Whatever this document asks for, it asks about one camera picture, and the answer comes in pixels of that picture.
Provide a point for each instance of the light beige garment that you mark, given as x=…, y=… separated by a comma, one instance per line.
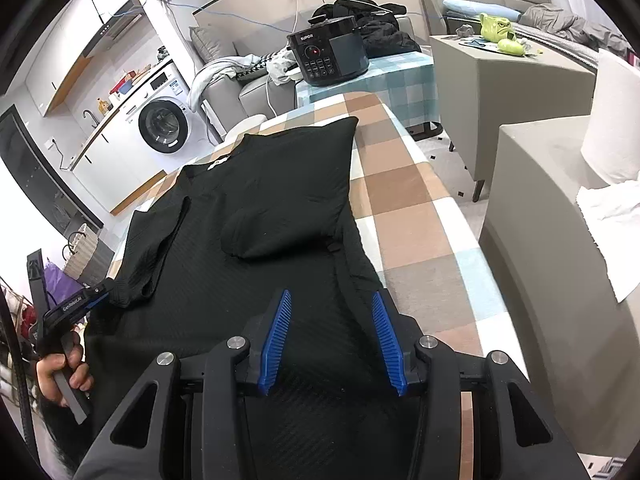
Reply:
x=280, y=67

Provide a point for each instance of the black electric pressure cooker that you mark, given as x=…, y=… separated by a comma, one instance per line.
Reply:
x=345, y=45

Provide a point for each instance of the white kitchen base cabinet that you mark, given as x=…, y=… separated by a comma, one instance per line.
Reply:
x=110, y=160

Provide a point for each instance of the woven basket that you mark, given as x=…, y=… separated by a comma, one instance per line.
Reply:
x=82, y=255

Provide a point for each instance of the purple bag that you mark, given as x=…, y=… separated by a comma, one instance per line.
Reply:
x=62, y=280

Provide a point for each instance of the blue pillow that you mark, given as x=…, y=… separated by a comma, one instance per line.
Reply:
x=470, y=7

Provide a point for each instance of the pile of black clothes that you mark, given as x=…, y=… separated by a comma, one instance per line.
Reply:
x=385, y=35

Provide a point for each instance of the houndstooth pillow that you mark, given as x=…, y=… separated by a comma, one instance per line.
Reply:
x=255, y=67

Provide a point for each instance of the grey blanket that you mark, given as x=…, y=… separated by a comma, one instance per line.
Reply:
x=565, y=22

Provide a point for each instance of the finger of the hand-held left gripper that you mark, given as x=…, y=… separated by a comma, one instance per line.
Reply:
x=100, y=296

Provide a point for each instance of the teal checked tablecloth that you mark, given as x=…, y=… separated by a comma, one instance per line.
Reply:
x=400, y=90

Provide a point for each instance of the grey sofa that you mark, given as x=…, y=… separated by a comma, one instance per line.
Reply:
x=250, y=95

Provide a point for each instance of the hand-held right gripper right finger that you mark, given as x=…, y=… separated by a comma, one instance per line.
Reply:
x=389, y=345

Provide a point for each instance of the white paper towel roll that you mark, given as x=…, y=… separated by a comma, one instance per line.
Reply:
x=615, y=120

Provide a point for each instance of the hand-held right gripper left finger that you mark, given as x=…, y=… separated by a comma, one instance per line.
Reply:
x=274, y=345

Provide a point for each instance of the grey cushion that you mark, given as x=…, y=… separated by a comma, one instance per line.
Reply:
x=212, y=45

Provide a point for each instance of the black glass door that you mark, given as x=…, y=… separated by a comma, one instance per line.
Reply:
x=30, y=170

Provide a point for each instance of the person's left hand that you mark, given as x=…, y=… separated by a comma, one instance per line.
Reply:
x=50, y=375

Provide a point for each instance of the white washing machine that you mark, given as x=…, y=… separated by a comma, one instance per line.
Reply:
x=165, y=125

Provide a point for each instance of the beige cabinet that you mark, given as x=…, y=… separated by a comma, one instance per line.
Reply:
x=540, y=260

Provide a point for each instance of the small green toy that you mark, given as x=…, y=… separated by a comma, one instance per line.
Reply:
x=510, y=46

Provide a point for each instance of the white wall cabinets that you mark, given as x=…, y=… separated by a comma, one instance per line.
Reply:
x=65, y=60

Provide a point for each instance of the range hood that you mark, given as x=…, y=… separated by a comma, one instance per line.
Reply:
x=115, y=27

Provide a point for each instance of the white round stool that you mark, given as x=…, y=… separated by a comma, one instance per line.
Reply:
x=245, y=127

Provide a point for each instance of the brown blue checked tablecloth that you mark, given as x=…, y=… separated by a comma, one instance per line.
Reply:
x=400, y=200

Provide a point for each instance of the kitchen faucet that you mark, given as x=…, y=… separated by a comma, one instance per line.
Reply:
x=92, y=117

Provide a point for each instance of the large green toy figure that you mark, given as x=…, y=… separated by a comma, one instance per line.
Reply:
x=495, y=25

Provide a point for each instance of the beige cube side table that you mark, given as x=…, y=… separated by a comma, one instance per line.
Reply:
x=500, y=90

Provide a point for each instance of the black knit sweater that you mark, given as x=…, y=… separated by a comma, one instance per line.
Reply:
x=280, y=200

